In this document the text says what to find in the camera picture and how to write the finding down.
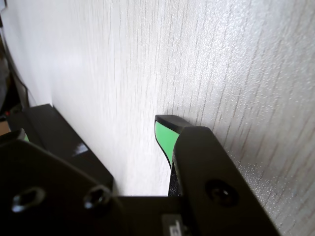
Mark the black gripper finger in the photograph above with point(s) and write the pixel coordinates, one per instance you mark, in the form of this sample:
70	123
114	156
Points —
49	201
209	167

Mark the black cardboard box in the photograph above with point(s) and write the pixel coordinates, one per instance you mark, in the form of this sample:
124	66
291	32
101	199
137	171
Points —
56	132

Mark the large brown cardboard box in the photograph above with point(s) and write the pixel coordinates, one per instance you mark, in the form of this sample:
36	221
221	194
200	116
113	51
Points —
4	127

